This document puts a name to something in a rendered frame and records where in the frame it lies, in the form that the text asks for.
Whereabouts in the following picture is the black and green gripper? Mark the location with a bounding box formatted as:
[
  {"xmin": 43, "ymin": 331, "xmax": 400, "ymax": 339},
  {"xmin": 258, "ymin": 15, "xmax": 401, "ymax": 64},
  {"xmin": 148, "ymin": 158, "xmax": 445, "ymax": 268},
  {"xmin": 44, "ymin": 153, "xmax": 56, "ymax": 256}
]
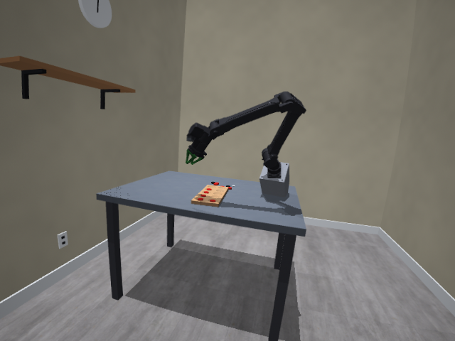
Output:
[{"xmin": 186, "ymin": 139, "xmax": 208, "ymax": 165}]

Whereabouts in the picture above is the tan tray with round pockets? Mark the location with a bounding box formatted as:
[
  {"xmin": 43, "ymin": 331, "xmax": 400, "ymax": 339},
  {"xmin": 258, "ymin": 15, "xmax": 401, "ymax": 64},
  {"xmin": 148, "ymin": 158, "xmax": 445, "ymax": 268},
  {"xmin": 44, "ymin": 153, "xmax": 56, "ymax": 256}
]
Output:
[{"xmin": 191, "ymin": 185, "xmax": 229, "ymax": 207}]

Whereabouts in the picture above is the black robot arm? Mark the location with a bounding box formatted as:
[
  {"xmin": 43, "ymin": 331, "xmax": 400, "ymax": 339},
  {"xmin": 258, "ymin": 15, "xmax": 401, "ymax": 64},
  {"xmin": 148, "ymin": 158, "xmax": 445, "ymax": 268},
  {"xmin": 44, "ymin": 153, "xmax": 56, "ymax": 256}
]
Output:
[{"xmin": 187, "ymin": 92, "xmax": 306, "ymax": 178}]

